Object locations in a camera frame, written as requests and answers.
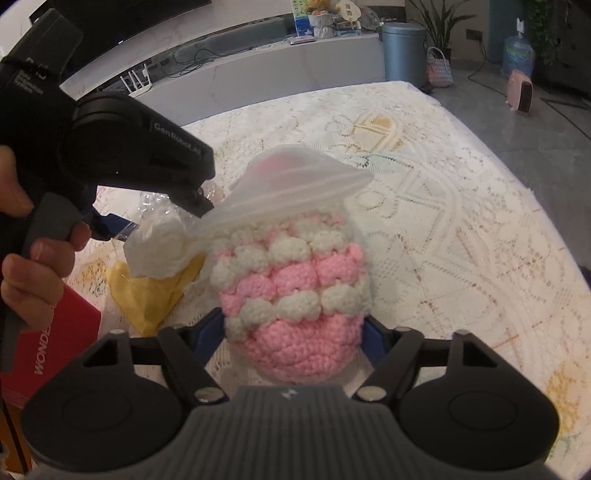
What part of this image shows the pink white crochet pouch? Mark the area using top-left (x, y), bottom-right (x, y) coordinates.
top-left (197, 145), bottom-right (373, 383)

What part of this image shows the woven pink handbag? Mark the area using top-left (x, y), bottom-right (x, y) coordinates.
top-left (427, 46), bottom-right (454, 88)

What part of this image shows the clear plastic bag tissue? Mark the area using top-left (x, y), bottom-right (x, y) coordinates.
top-left (123, 192), bottom-right (216, 279)

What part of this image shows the pink space heater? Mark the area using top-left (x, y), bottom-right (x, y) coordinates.
top-left (506, 69), bottom-right (534, 114)

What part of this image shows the marble tv console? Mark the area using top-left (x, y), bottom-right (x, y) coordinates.
top-left (59, 32), bottom-right (387, 128)

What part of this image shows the red lidded clear container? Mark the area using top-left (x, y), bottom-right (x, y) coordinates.
top-left (1, 286), bottom-right (101, 408)

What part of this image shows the white lace tablecloth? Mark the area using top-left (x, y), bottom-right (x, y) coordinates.
top-left (59, 80), bottom-right (591, 480)

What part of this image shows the yellow cloth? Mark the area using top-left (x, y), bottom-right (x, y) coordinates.
top-left (106, 254), bottom-right (205, 337)

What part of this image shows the small teddy bear figure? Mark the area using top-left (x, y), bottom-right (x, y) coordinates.
top-left (305, 0), bottom-right (335, 39)

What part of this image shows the black wall television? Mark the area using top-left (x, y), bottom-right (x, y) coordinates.
top-left (29, 0), bottom-right (211, 56)

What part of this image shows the person's left hand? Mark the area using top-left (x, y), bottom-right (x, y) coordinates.
top-left (1, 146), bottom-right (91, 331)

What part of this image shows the blue metal trash bin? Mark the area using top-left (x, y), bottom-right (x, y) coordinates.
top-left (381, 22), bottom-right (427, 88)

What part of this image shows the blue water jug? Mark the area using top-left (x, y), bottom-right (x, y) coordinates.
top-left (501, 18), bottom-right (536, 77)

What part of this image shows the green potted plant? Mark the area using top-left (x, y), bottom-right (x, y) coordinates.
top-left (410, 0), bottom-right (477, 51)

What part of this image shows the white wifi router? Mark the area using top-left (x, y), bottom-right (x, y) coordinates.
top-left (119, 64), bottom-right (152, 98)

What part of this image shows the orange cardboard box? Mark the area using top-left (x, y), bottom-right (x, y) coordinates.
top-left (1, 399), bottom-right (32, 474)

